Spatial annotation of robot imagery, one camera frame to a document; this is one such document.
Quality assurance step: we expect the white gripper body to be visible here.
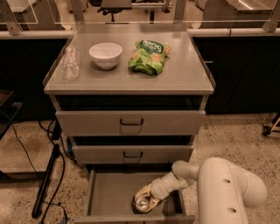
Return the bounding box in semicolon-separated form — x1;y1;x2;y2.
150;178;171;200

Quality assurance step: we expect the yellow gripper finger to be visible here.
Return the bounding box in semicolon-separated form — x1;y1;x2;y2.
143;197;159;213
135;184;151;200

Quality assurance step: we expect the blue pepsi can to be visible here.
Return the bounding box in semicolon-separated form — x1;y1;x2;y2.
132;196;150;213

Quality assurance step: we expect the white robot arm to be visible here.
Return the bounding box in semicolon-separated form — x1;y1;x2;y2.
132;157;268;224

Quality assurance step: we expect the grey bottom drawer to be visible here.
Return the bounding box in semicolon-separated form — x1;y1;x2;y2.
74;164;195;224

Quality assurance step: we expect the grey drawer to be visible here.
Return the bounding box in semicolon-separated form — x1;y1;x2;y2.
73;145;193;164
74;164;195;224
56;110;205;137

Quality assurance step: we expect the grey middle drawer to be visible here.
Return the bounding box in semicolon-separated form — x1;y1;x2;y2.
73;145;193;164

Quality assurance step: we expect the grey drawer cabinet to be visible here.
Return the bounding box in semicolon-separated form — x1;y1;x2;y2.
45;24;215;170

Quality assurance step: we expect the grey top drawer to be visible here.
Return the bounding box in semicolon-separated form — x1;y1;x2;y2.
56;110;205;137

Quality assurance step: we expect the black table leg bar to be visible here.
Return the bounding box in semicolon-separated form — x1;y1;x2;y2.
31;144;60;219

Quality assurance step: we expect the black caster wheel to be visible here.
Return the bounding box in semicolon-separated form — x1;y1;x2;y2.
262;125;271;136

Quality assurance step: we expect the green chip bag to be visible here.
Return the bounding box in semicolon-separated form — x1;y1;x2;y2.
129;39;171;76

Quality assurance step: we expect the white ceramic bowl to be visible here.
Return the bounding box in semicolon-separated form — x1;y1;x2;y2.
88;43;123;70

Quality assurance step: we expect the clear plastic bottle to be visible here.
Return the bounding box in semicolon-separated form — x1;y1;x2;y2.
63;45;81;81

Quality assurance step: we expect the black side table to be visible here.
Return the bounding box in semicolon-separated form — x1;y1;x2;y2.
0;90;23;140

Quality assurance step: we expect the black office chair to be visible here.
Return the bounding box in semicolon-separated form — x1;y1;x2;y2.
98;0;132;23

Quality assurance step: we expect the black floor cable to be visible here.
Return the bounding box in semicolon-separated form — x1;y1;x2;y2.
0;110;84;224

